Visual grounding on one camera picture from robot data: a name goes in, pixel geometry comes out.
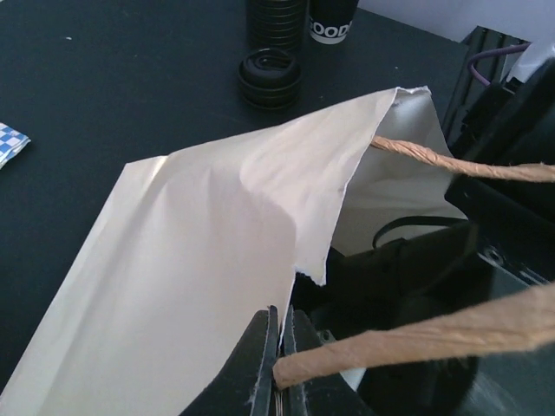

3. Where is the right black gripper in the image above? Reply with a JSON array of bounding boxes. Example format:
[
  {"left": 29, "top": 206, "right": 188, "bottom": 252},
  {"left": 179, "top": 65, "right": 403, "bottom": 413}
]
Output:
[{"left": 294, "top": 179, "right": 554, "bottom": 415}]

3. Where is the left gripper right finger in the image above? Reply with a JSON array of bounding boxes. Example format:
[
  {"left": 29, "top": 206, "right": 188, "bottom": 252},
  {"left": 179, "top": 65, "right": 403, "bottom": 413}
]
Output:
[{"left": 284, "top": 307, "right": 374, "bottom": 416}]

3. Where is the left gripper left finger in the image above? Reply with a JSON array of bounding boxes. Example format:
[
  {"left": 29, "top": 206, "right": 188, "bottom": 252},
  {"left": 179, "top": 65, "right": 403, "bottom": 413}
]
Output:
[{"left": 181, "top": 306, "right": 278, "bottom": 416}]

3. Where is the cream paper bag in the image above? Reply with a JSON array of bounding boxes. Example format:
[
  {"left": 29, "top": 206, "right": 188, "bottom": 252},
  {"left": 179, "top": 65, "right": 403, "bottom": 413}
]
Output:
[{"left": 1, "top": 88, "right": 449, "bottom": 415}]

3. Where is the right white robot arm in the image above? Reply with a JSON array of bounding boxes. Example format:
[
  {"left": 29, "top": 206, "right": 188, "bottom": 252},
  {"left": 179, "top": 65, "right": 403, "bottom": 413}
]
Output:
[{"left": 290, "top": 43, "right": 554, "bottom": 415}]

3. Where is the single black lid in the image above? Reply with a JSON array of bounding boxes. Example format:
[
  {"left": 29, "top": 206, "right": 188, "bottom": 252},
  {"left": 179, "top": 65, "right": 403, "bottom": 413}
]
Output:
[{"left": 237, "top": 48, "right": 302, "bottom": 111}]

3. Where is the right white cup stack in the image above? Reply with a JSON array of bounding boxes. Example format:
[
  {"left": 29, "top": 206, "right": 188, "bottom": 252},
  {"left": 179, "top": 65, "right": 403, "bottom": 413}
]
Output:
[{"left": 309, "top": 0, "right": 359, "bottom": 45}]

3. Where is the blue checkered bakery bag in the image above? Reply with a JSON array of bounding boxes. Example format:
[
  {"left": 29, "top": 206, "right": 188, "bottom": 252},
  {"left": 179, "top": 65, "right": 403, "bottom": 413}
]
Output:
[{"left": 0, "top": 123, "right": 30, "bottom": 168}]

